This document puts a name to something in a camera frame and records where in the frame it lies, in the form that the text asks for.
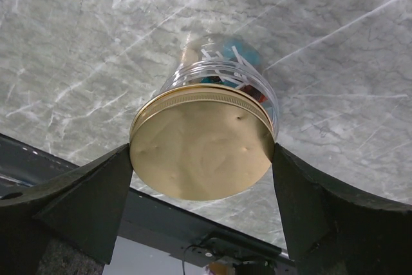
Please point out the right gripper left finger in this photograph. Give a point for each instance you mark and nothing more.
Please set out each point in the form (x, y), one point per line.
(69, 224)

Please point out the clear plastic jar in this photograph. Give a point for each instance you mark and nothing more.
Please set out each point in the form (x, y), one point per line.
(226, 61)

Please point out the beige round jar lid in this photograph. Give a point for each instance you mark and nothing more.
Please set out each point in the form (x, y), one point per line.
(201, 142)

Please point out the black base beam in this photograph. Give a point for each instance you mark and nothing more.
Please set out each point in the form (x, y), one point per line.
(183, 235)

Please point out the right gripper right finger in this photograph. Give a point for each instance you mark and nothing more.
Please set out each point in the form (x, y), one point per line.
(332, 227)

